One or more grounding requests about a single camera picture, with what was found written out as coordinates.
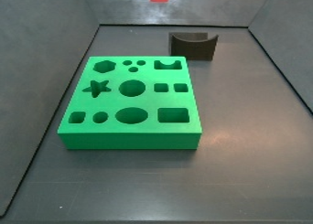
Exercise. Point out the green shape-sorter block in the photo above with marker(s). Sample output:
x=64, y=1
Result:
x=132, y=103

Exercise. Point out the black curved holder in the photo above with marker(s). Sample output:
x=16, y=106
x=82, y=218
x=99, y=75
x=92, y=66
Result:
x=193, y=45

